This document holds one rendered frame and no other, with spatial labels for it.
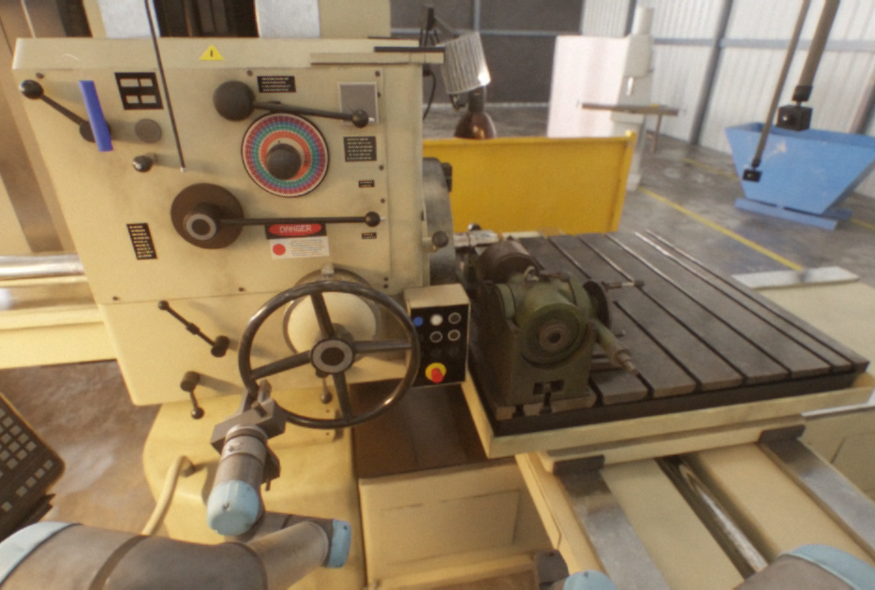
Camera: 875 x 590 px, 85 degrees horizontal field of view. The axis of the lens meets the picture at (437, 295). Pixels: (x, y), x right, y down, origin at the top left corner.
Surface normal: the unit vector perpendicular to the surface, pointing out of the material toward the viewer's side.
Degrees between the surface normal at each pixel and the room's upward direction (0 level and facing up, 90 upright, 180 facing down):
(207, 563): 41
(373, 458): 0
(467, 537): 90
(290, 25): 90
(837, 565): 18
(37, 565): 9
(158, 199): 90
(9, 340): 90
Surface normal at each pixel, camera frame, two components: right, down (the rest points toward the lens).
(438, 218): 0.15, -0.20
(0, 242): 0.18, 0.47
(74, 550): 0.04, -0.95
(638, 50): -0.43, 0.42
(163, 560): 0.43, -0.87
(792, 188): -0.77, 0.29
